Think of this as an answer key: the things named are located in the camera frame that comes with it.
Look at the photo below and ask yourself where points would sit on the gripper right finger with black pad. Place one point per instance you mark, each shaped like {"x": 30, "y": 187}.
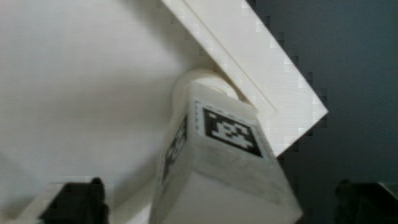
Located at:
{"x": 366, "y": 203}

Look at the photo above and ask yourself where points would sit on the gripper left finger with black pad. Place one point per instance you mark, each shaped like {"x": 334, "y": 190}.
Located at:
{"x": 78, "y": 206}

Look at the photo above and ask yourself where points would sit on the white square table top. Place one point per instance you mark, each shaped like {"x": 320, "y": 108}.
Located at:
{"x": 92, "y": 56}

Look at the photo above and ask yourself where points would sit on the white table leg with tag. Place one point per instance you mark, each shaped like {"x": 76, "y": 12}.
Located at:
{"x": 222, "y": 185}

